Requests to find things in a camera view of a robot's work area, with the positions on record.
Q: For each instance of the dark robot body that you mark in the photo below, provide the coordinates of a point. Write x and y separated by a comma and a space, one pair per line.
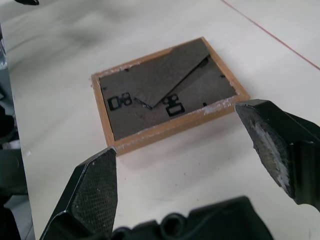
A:
10, 160

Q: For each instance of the wooden picture frame back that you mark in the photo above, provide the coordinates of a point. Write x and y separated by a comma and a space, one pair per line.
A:
165, 97

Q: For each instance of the black left gripper tip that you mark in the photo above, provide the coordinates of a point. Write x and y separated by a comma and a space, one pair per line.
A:
27, 2

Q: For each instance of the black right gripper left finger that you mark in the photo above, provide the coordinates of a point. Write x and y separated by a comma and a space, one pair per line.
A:
92, 192

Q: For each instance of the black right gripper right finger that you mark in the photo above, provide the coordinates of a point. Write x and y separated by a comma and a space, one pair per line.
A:
280, 140

